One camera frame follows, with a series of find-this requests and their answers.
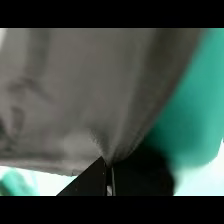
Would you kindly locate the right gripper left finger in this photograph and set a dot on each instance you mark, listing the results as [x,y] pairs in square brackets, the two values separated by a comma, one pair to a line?
[90,181]

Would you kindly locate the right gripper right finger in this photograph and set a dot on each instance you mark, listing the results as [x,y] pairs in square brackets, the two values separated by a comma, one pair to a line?
[140,176]

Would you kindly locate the grey garment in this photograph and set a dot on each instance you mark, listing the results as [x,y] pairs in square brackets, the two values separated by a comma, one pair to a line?
[93,86]

